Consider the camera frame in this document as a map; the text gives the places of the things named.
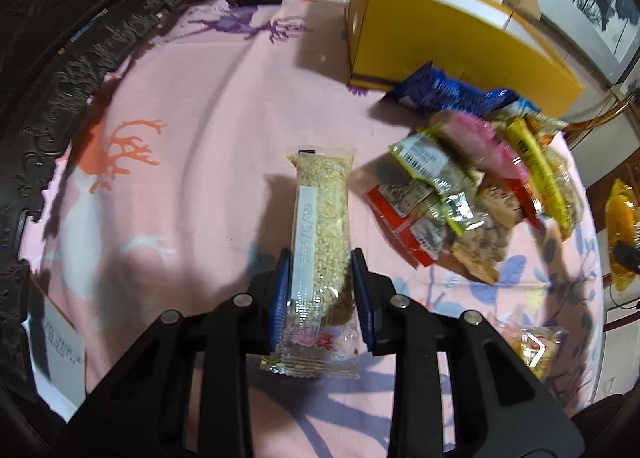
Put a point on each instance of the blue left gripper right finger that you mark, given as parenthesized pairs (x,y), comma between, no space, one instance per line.
(360,274)

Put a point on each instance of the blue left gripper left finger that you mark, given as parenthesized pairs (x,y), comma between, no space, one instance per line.
(279,289)

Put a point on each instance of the sesame bar clear wrapper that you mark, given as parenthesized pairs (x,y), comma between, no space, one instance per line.
(316,328)

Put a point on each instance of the pink rice cracker packet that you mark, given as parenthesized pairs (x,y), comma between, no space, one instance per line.
(479,143)

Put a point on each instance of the red snack packet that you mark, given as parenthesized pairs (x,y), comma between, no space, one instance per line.
(413,214)

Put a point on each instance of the peanut snack clear packet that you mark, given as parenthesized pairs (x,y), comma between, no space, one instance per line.
(482,250)

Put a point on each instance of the green silver snack packet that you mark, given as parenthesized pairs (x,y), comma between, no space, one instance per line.
(424,159)

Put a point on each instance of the pink patterned tablecloth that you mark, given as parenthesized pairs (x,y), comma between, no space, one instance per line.
(176,201)

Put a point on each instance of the yellow snack packet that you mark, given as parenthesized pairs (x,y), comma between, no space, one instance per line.
(541,176)

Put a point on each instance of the blue snack packet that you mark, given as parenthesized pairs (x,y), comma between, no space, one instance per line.
(431,89)

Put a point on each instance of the white paper card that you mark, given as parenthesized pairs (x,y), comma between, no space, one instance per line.
(57,355)

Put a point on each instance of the yellow cardboard box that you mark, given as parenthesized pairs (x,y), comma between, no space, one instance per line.
(480,42)

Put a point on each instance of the dark carved wooden furniture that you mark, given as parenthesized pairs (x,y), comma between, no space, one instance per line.
(51,63)

